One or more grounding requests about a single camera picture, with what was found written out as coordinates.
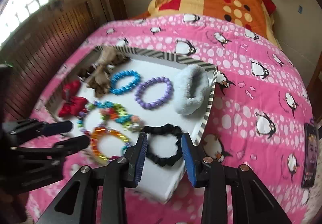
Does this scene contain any multicolour round bead bracelet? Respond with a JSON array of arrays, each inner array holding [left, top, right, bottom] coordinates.
[[76, 109, 91, 136]]

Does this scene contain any orange crystal bead bracelet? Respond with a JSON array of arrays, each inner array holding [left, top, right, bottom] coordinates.
[[89, 126, 132, 165]]

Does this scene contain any red satin bow clip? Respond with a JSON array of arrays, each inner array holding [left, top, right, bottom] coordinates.
[[58, 79, 88, 118]]

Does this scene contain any multicolour flower bead bracelet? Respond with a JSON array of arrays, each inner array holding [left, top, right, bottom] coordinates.
[[86, 100, 145, 131]]

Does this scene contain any black scrunchie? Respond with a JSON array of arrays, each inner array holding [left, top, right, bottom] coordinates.
[[141, 124, 183, 167]]

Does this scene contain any blue bead bracelet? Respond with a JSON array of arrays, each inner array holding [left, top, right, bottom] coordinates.
[[109, 70, 141, 96]]

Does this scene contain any purple bead bracelet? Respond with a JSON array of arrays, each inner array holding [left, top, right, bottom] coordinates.
[[134, 76, 174, 111]]

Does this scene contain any leopard brown bow scrunchie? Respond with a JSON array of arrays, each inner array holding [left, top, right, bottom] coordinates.
[[77, 46, 129, 98]]

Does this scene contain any white fluffy scrunchie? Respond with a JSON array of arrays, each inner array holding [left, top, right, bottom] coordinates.
[[173, 64, 209, 116]]

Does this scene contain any striped shallow box tray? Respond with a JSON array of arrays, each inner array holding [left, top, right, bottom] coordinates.
[[45, 46, 217, 204]]

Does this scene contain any dark smartphone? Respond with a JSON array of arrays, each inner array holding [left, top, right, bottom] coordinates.
[[301, 123, 319, 189]]

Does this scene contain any pink penguin quilt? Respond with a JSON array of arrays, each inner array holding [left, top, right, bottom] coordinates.
[[32, 14, 313, 223]]

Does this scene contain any wooden chair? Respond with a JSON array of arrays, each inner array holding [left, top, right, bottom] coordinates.
[[307, 54, 322, 123]]

